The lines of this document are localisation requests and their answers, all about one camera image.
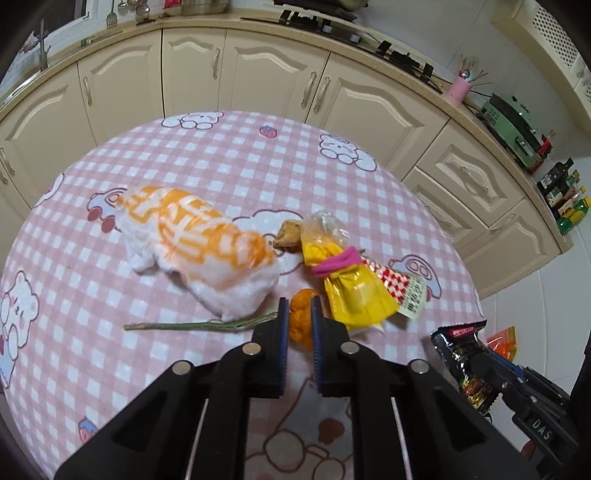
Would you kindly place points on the yellow snack packet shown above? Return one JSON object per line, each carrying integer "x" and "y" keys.
{"x": 355, "y": 290}

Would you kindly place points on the beige countertop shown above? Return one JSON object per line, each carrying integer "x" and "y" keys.
{"x": 443, "y": 104}

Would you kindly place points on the orange white plastic bag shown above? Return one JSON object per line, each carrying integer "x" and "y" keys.
{"x": 194, "y": 240}

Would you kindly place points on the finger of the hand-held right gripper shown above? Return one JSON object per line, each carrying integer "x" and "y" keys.
{"x": 503, "y": 374}

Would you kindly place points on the orange snack bag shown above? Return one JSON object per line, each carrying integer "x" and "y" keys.
{"x": 503, "y": 344}

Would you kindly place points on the cream lower cabinets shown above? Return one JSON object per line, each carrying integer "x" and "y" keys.
{"x": 258, "y": 74}

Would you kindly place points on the pink checked tablecloth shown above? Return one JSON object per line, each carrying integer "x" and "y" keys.
{"x": 138, "y": 369}

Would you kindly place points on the green electric cooker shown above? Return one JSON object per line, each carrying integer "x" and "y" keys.
{"x": 512, "y": 127}

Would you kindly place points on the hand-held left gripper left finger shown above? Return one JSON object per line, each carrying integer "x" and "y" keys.
{"x": 280, "y": 341}

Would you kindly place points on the black glass bottle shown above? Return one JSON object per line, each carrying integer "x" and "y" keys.
{"x": 556, "y": 173}

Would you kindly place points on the pink utensil holder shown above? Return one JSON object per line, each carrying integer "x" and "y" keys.
{"x": 460, "y": 90}

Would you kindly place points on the red label sauce bottle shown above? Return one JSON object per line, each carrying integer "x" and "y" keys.
{"x": 546, "y": 145}

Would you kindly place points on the steel pot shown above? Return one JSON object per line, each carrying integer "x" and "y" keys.
{"x": 205, "y": 4}

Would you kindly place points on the large lattice door cabinet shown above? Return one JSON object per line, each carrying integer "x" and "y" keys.
{"x": 549, "y": 27}

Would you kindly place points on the brown glass bottle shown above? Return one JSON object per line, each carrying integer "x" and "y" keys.
{"x": 571, "y": 202}

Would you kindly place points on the black snack packet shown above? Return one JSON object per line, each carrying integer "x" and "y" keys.
{"x": 461, "y": 355}

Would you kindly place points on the black gas stove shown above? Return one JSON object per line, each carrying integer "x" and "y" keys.
{"x": 323, "y": 23}

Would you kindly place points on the dark green glass bottle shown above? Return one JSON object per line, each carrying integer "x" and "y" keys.
{"x": 563, "y": 189}

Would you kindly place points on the red box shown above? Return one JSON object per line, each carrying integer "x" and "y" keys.
{"x": 173, "y": 3}

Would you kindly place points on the green plant stem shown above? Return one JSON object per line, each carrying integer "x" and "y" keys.
{"x": 184, "y": 326}

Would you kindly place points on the bunch of chopsticks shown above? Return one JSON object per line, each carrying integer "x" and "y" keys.
{"x": 471, "y": 74}

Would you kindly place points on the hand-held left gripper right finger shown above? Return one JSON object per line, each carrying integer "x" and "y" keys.
{"x": 317, "y": 341}

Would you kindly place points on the steel faucet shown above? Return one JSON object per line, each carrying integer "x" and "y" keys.
{"x": 44, "y": 46}

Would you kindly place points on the brown biscuit piece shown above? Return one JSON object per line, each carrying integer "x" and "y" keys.
{"x": 287, "y": 236}

